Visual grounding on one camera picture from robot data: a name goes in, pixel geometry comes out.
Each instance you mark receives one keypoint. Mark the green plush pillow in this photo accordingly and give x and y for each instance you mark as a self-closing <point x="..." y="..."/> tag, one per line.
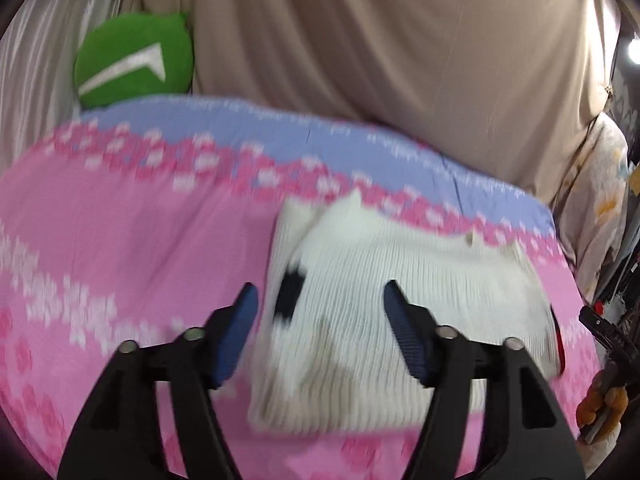
<point x="134" y="55"/>

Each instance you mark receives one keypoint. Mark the cream floral blanket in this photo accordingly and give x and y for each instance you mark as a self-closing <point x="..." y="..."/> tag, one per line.
<point x="590" y="208"/>

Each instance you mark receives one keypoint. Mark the person's right hand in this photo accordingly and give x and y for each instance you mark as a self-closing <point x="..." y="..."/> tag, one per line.
<point x="596" y="399"/>

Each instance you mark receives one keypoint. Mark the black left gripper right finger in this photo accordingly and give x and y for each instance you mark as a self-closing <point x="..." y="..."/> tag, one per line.
<point x="524" y="435"/>

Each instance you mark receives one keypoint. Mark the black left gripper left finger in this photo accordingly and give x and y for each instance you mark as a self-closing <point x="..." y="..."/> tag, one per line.
<point x="149" y="401"/>

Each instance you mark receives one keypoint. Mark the beige curtain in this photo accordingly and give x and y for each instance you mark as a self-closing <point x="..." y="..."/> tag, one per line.
<point x="507" y="87"/>

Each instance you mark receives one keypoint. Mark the floral pink purple bed sheet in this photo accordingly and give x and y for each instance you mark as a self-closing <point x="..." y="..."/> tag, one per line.
<point x="135" y="222"/>

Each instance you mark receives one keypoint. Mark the white red navy knit sweater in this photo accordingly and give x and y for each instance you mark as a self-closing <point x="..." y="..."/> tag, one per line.
<point x="327" y="358"/>

